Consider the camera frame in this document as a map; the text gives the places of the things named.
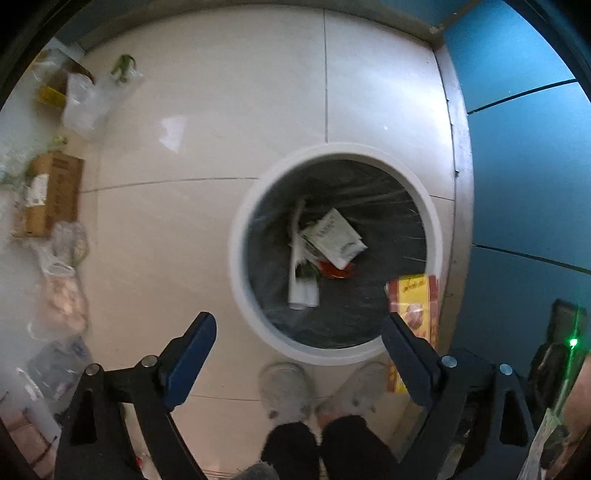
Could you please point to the white packet in bin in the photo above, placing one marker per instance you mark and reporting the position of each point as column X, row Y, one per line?
column 335, row 239

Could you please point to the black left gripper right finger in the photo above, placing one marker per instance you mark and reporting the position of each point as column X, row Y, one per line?
column 469, row 402

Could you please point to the grey right slipper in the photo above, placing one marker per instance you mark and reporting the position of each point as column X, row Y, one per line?
column 356, row 396

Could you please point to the clear plastic bag on floor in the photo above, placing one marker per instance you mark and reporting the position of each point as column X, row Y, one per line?
column 89, row 104

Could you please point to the brown cardboard box on floor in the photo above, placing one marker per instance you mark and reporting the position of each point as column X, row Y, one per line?
column 51, row 190

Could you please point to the blue kitchen cabinet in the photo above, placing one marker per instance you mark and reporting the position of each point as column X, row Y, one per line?
column 529, row 123

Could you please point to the grey slipper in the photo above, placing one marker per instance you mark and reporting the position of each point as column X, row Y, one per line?
column 356, row 396
column 286, row 393

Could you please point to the plastic bag with food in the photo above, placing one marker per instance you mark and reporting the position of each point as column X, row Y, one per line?
column 62, row 307

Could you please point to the yellow bottle on floor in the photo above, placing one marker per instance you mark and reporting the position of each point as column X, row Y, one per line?
column 52, row 78

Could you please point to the yellow red paper box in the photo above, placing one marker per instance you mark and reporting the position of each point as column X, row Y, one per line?
column 416, row 299

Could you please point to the grey left slipper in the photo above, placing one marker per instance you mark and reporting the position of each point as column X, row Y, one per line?
column 286, row 393

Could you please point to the white round trash bin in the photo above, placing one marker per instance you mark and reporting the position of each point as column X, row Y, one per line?
column 383, row 200

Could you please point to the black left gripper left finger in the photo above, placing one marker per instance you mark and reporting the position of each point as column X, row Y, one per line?
column 95, row 442

